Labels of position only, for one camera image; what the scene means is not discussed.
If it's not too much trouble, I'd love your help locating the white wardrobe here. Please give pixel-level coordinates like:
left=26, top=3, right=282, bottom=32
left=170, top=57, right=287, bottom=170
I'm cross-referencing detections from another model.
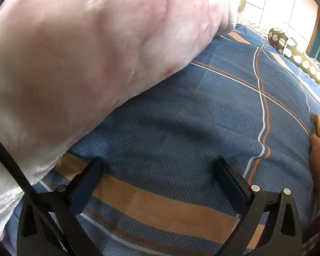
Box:
left=240, top=0, right=320, bottom=55

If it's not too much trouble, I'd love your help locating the black strap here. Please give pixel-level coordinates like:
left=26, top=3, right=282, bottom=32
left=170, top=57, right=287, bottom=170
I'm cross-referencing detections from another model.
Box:
left=0, top=129, right=70, bottom=256

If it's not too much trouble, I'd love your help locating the blue patterned bed sheet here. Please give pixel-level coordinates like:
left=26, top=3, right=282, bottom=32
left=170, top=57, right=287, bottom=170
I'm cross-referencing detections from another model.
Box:
left=5, top=24, right=320, bottom=256

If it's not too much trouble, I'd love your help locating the teal door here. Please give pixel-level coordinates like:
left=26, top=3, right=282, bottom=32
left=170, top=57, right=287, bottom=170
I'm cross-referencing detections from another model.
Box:
left=305, top=8, right=320, bottom=68

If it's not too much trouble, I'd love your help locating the pink fluffy blanket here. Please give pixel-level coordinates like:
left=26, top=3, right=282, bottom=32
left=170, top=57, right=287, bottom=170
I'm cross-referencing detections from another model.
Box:
left=0, top=0, right=247, bottom=246

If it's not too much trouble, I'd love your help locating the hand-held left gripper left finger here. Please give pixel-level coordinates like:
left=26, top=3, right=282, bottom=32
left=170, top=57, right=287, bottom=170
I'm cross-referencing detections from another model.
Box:
left=16, top=158, right=104, bottom=256

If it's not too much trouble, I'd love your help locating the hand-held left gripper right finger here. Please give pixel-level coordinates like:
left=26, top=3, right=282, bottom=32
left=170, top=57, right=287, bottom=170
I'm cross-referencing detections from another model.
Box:
left=213, top=159, right=303, bottom=256

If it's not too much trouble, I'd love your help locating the green polka dot pillow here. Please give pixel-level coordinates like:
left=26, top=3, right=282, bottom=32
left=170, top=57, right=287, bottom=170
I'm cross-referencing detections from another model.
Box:
left=268, top=27, right=320, bottom=96

